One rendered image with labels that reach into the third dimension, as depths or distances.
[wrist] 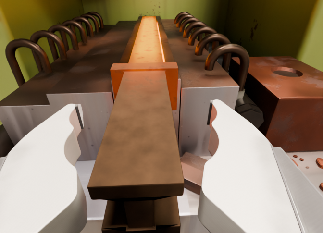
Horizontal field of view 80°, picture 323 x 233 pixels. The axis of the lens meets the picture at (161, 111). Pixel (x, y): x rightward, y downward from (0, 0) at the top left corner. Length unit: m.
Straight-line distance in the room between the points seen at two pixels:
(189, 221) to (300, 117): 0.13
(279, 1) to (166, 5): 0.31
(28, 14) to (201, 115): 0.31
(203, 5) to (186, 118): 0.50
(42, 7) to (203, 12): 0.41
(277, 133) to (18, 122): 0.23
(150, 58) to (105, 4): 0.47
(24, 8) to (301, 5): 0.41
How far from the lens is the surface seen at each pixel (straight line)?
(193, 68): 0.20
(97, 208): 0.18
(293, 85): 0.23
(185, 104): 0.16
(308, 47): 0.37
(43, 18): 0.43
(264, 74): 0.24
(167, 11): 0.62
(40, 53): 0.23
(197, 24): 0.31
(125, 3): 0.63
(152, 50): 0.20
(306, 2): 0.38
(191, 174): 0.17
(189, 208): 0.17
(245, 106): 0.19
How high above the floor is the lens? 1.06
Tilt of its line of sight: 32 degrees down
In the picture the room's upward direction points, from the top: straight up
